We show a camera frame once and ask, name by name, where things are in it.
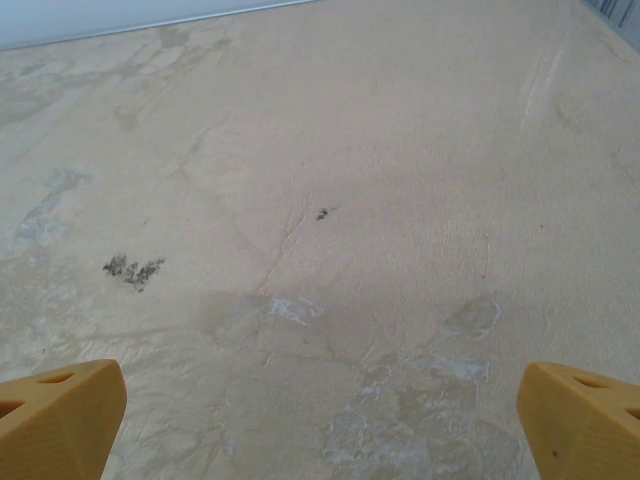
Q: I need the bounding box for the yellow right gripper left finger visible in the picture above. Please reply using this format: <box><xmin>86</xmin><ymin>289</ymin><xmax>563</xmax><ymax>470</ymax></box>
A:
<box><xmin>0</xmin><ymin>358</ymin><xmax>127</xmax><ymax>480</ymax></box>

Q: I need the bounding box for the long aluminium table edge rail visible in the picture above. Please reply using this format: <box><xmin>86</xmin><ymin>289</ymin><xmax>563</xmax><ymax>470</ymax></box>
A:
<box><xmin>0</xmin><ymin>0</ymin><xmax>321</xmax><ymax>51</ymax></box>

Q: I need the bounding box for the striped translucent side panel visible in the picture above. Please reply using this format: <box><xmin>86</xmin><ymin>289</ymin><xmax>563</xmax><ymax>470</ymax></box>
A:
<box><xmin>582</xmin><ymin>0</ymin><xmax>640</xmax><ymax>32</ymax></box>

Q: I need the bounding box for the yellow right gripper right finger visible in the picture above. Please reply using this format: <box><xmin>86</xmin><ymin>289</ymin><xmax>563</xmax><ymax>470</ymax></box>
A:
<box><xmin>516</xmin><ymin>361</ymin><xmax>640</xmax><ymax>480</ymax></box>

